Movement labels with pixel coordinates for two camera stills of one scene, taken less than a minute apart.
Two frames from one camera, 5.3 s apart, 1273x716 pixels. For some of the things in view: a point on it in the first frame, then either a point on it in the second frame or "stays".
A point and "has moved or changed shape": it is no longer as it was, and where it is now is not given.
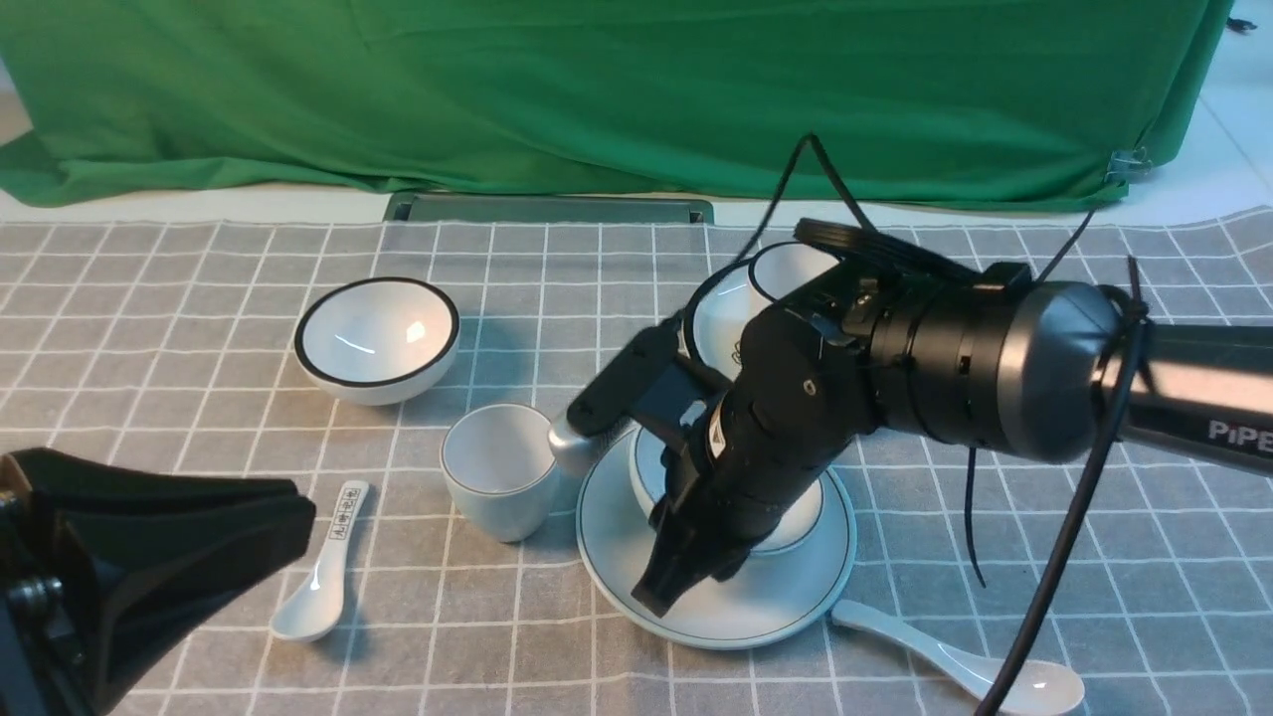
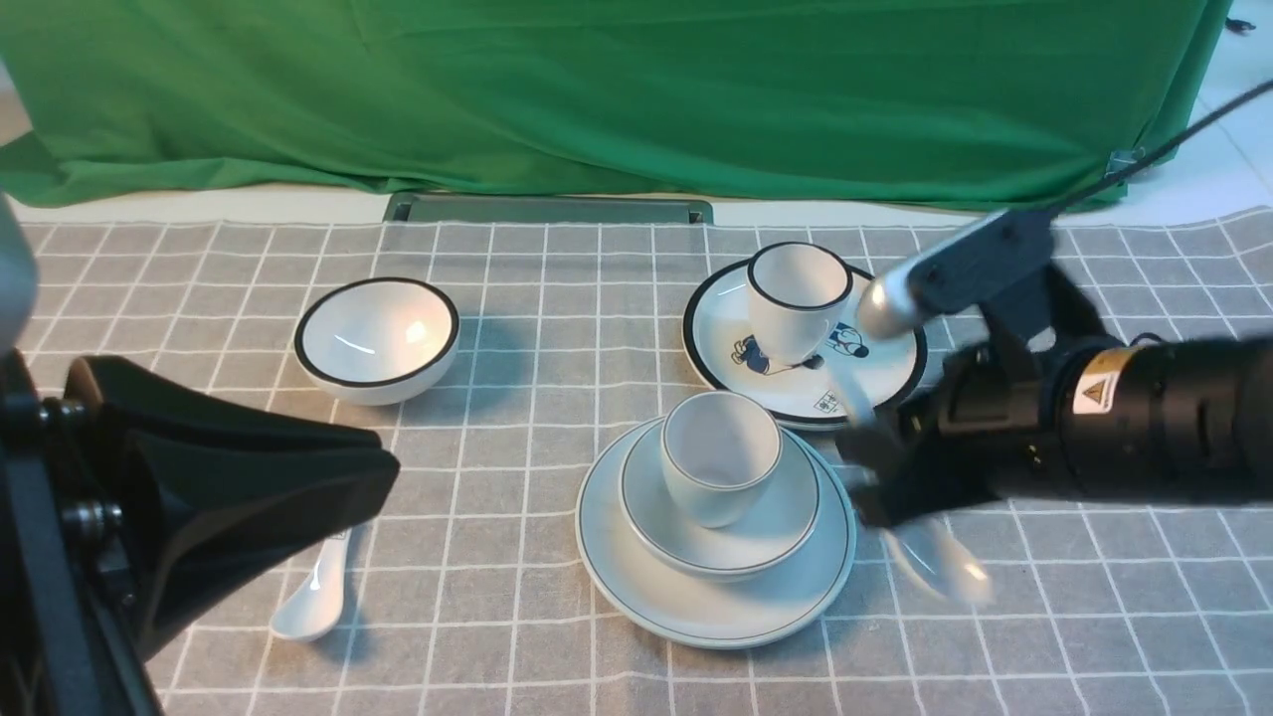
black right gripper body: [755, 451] to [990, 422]
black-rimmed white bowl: [371, 341] stays
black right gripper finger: [685, 540] to [914, 473]
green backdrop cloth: [1043, 103] stays
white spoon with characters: [314, 605] stays
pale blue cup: [500, 471] has moved or changed shape
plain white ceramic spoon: [1041, 687] to [928, 548]
